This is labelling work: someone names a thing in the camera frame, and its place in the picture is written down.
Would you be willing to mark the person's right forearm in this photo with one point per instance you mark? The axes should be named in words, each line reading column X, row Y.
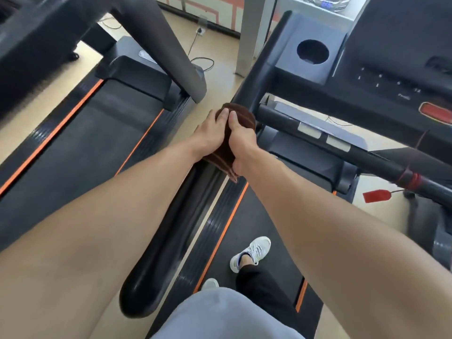
column 335, row 243

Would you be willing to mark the brown striped cloth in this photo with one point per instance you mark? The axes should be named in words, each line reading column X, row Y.
column 243, row 118

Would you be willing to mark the red safety key tag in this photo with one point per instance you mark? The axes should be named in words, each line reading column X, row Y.
column 376, row 196

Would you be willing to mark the white sneaker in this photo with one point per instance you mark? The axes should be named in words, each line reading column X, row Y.
column 255, row 249
column 210, row 283

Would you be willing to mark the grey shirt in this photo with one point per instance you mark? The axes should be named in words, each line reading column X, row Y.
column 219, row 317

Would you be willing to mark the person's left forearm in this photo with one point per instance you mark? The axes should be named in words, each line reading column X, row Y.
column 106, row 222

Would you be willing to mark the white wall socket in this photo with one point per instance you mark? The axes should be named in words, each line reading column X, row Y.
column 201, row 26

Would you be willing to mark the person's left fingers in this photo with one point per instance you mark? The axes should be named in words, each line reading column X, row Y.
column 220, row 118

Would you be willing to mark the silver car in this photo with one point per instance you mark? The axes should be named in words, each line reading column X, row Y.
column 328, row 1

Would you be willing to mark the black treadmill with grey console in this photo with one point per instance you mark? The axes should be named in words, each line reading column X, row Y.
column 388, row 49

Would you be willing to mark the black treadmill with orange stripes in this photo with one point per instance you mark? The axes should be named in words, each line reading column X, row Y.
column 88, row 137

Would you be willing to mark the person's right hand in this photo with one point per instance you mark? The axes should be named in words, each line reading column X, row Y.
column 243, row 144

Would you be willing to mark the person's right thumb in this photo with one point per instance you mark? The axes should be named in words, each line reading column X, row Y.
column 233, row 121

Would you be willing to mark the black trousers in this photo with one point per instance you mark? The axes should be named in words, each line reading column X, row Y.
column 263, row 289

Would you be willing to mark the grey pillar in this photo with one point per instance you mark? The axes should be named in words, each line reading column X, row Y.
column 252, row 31

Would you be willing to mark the person's left hand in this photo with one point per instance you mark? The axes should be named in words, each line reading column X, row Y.
column 208, row 137

